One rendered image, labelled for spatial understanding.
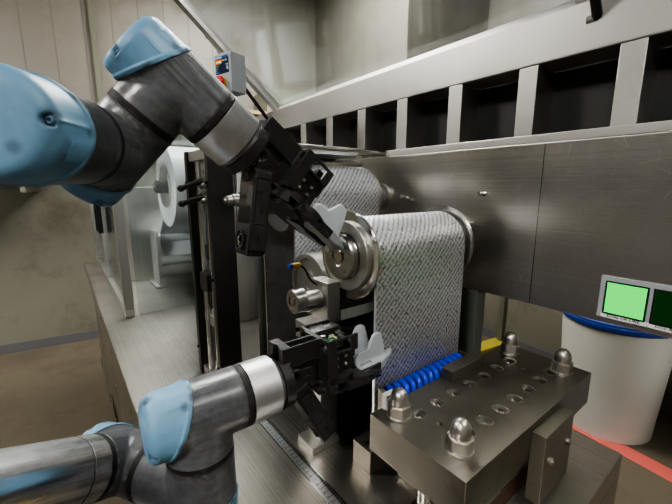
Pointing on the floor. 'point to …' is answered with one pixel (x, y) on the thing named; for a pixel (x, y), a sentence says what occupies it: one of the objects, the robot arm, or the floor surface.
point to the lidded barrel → (618, 378)
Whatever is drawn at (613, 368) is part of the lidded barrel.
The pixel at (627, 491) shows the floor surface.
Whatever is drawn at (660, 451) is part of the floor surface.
